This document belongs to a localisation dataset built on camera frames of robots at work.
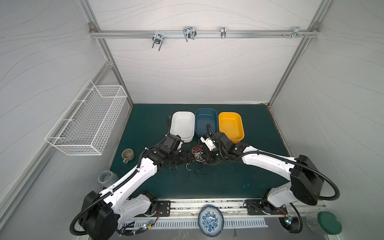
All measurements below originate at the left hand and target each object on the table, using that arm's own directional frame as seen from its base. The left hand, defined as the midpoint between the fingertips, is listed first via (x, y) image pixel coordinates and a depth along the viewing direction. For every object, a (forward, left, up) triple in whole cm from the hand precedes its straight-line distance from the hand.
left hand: (192, 156), depth 78 cm
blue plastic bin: (+40, -6, -14) cm, 43 cm away
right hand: (+4, -6, -2) cm, 7 cm away
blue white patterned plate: (-27, -10, -13) cm, 31 cm away
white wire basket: (+1, +50, +21) cm, 54 cm away
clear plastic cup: (-16, +33, +12) cm, 39 cm away
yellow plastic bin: (+32, -27, -12) cm, 44 cm away
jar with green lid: (-27, -57, -3) cm, 63 cm away
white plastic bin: (+31, +9, -13) cm, 34 cm away
